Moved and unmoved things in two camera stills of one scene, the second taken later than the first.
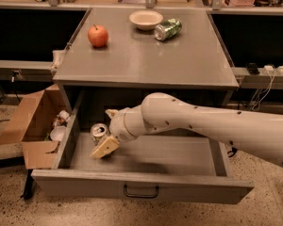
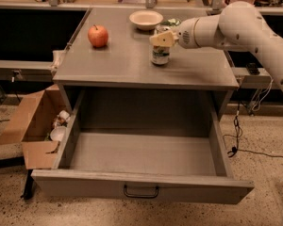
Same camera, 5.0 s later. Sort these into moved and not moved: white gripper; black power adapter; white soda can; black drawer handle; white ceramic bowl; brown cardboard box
Moved: white gripper; white soda can
Not moved: black power adapter; black drawer handle; white ceramic bowl; brown cardboard box
